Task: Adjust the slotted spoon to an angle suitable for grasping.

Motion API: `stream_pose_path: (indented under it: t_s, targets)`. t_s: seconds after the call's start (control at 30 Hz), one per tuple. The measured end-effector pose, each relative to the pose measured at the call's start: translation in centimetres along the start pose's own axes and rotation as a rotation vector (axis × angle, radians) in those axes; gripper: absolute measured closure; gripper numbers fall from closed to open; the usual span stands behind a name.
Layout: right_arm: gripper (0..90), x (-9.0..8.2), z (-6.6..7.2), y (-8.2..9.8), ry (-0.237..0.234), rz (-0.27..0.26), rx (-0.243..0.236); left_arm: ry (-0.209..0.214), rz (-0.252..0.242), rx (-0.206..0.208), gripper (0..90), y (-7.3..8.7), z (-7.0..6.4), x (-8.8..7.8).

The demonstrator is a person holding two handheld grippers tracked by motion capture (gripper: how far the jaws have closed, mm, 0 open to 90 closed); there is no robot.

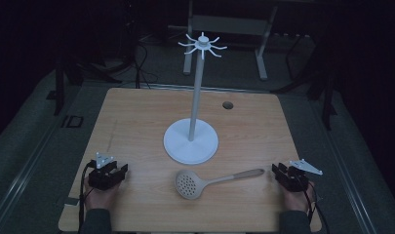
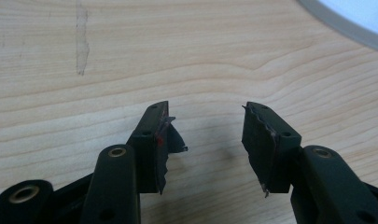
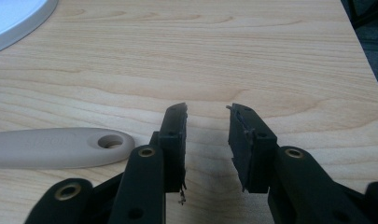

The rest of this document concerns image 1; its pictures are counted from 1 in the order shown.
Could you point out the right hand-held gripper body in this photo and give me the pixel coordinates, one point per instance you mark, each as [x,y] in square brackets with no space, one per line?
[297,178]

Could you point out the black metal stand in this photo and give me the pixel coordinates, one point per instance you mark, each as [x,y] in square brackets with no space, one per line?
[326,97]
[59,87]

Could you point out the white utensil rack with hooks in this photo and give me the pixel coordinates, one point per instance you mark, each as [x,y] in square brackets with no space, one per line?
[191,141]

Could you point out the person's left hand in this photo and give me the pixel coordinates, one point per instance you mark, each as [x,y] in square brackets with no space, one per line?
[100,197]

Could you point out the white metal desk frame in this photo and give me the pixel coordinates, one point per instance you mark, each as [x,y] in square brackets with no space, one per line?
[229,25]

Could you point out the black floor socket box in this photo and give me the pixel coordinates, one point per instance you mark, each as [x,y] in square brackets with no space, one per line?
[73,121]

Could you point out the person's right hand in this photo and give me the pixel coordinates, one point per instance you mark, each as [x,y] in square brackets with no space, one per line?
[296,200]

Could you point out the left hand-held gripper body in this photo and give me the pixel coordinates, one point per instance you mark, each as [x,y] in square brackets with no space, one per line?
[102,181]

